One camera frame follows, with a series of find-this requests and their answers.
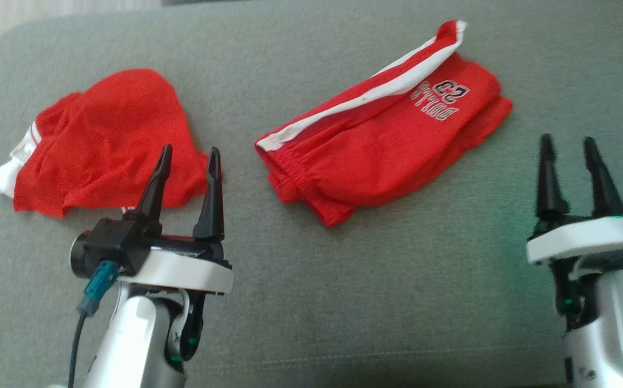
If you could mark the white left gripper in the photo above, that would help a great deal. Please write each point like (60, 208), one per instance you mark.
(182, 269)

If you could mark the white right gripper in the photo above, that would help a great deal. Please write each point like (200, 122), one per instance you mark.
(581, 237)

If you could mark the red basketball jersey white sleeves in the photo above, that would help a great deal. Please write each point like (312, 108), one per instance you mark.
(106, 140)

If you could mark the red shorts white side stripe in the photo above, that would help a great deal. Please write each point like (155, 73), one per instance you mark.
(376, 145)

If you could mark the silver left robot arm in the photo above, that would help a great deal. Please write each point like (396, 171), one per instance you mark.
(139, 339)

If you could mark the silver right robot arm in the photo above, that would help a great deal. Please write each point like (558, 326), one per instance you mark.
(613, 328)

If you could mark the grey sofa seat cushion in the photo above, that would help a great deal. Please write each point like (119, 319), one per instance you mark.
(376, 302)

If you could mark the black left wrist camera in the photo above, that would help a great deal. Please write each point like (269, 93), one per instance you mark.
(112, 248)

